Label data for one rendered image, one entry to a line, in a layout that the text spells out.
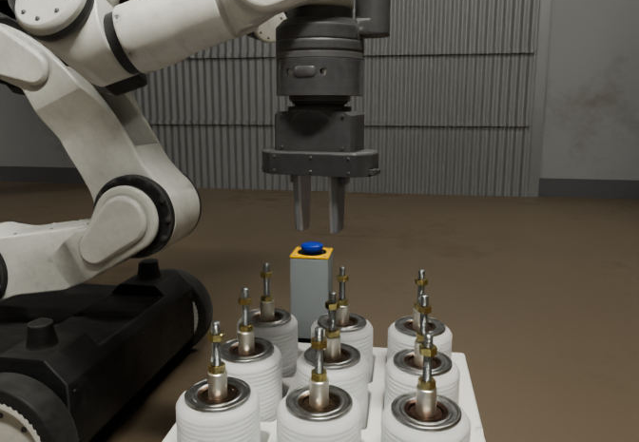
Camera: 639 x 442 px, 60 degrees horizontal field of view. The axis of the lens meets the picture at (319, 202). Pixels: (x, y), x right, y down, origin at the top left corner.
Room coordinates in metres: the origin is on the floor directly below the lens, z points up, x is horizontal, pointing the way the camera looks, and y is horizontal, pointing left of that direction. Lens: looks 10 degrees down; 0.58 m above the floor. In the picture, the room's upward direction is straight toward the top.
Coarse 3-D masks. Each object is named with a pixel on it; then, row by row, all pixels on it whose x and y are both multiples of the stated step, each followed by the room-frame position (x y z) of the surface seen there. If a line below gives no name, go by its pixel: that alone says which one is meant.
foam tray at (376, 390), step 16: (384, 352) 0.85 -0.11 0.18; (384, 368) 0.80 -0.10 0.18; (464, 368) 0.79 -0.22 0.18; (288, 384) 0.75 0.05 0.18; (368, 384) 0.74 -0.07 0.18; (384, 384) 0.74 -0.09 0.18; (464, 384) 0.74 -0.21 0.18; (368, 400) 0.73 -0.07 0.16; (464, 400) 0.70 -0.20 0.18; (368, 416) 0.66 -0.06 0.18; (176, 432) 0.62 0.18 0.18; (272, 432) 0.62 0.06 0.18; (368, 432) 0.62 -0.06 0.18; (480, 432) 0.63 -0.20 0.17
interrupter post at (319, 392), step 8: (312, 384) 0.56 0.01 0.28; (320, 384) 0.56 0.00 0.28; (328, 384) 0.57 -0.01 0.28; (312, 392) 0.56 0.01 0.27; (320, 392) 0.56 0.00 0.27; (328, 392) 0.57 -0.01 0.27; (312, 400) 0.56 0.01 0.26; (320, 400) 0.56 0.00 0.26; (328, 400) 0.57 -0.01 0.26; (320, 408) 0.56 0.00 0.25
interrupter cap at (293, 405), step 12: (288, 396) 0.58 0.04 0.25; (300, 396) 0.58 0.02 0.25; (336, 396) 0.58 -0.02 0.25; (348, 396) 0.58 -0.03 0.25; (288, 408) 0.55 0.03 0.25; (300, 408) 0.55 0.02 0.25; (312, 408) 0.56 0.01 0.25; (324, 408) 0.56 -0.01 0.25; (336, 408) 0.56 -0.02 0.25; (348, 408) 0.55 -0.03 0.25; (312, 420) 0.53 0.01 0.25; (324, 420) 0.53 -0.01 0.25
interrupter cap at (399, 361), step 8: (400, 352) 0.69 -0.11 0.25; (408, 352) 0.70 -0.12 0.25; (440, 352) 0.69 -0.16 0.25; (400, 360) 0.67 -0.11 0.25; (408, 360) 0.67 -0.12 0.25; (440, 360) 0.67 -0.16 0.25; (448, 360) 0.67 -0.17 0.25; (400, 368) 0.65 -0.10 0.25; (408, 368) 0.65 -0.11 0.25; (416, 368) 0.65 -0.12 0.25; (432, 368) 0.65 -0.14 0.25; (440, 368) 0.65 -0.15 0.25; (448, 368) 0.65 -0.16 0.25
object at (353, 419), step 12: (360, 408) 0.57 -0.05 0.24; (288, 420) 0.54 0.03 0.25; (300, 420) 0.54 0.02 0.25; (336, 420) 0.54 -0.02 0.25; (348, 420) 0.54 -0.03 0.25; (360, 420) 0.56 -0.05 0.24; (288, 432) 0.54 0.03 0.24; (300, 432) 0.53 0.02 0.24; (312, 432) 0.52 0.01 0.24; (324, 432) 0.52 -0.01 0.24; (336, 432) 0.53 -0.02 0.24; (348, 432) 0.54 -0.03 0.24; (360, 432) 0.56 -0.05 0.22
